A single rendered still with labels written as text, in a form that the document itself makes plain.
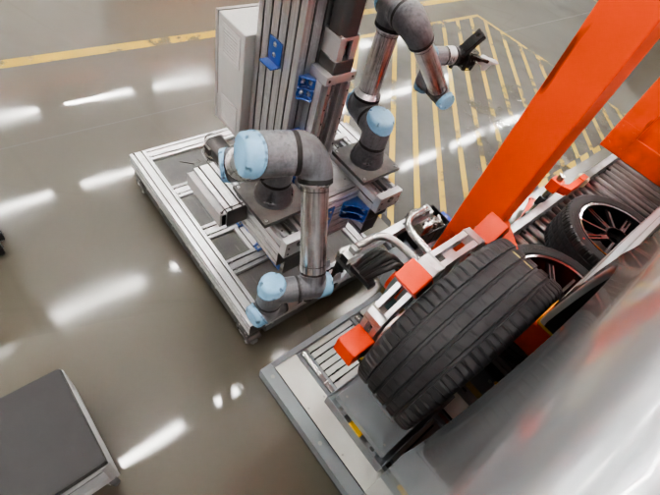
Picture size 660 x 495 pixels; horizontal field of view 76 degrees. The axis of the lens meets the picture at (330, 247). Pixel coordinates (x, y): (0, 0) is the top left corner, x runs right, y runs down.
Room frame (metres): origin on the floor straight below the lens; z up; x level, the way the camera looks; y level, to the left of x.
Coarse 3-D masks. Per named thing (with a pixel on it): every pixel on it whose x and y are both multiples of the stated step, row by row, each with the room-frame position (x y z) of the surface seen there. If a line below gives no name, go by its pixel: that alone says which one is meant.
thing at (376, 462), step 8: (344, 384) 0.79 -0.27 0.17; (336, 392) 0.75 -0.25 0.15; (328, 400) 0.71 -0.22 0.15; (336, 400) 0.72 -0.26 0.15; (448, 400) 0.90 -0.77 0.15; (336, 408) 0.68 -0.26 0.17; (440, 408) 0.85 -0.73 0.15; (336, 416) 0.66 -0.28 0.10; (344, 416) 0.65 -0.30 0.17; (432, 416) 0.79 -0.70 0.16; (344, 424) 0.64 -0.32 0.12; (352, 424) 0.63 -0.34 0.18; (424, 424) 0.74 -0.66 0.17; (352, 432) 0.61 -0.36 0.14; (360, 432) 0.61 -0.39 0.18; (416, 432) 0.70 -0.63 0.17; (360, 440) 0.58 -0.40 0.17; (408, 440) 0.66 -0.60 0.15; (360, 448) 0.57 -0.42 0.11; (368, 448) 0.57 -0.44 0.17; (400, 448) 0.61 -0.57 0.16; (368, 456) 0.55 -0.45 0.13; (376, 456) 0.55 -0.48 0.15; (384, 456) 0.56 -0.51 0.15; (392, 456) 0.57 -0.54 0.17; (376, 464) 0.52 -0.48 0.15; (384, 464) 0.53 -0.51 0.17
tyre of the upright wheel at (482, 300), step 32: (480, 256) 0.83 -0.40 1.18; (512, 256) 0.88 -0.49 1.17; (448, 288) 0.71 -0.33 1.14; (480, 288) 0.73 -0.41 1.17; (512, 288) 0.76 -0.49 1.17; (544, 288) 0.81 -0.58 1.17; (416, 320) 0.63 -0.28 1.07; (448, 320) 0.64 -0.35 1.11; (480, 320) 0.65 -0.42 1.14; (512, 320) 0.67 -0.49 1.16; (384, 352) 0.58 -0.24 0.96; (416, 352) 0.57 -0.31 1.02; (448, 352) 0.57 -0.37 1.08; (480, 352) 0.58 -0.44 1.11; (384, 384) 0.54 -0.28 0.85; (416, 384) 0.51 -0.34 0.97; (448, 384) 0.51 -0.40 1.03; (416, 416) 0.46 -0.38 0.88
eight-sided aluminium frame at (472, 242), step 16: (464, 240) 0.95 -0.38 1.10; (480, 240) 0.96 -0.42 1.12; (432, 256) 0.82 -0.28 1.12; (464, 256) 0.90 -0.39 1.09; (432, 272) 0.78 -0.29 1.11; (400, 288) 0.74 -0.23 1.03; (384, 304) 0.71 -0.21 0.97; (400, 304) 0.70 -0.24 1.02; (368, 320) 0.67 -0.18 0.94; (384, 320) 0.66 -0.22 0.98
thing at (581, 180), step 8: (584, 176) 2.52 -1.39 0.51; (552, 184) 2.35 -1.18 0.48; (560, 184) 2.34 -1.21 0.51; (576, 184) 2.42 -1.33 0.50; (584, 184) 2.50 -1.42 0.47; (552, 192) 2.33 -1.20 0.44; (560, 192) 2.34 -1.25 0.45; (568, 192) 2.34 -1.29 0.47; (528, 200) 2.67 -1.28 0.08; (528, 208) 2.56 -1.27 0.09
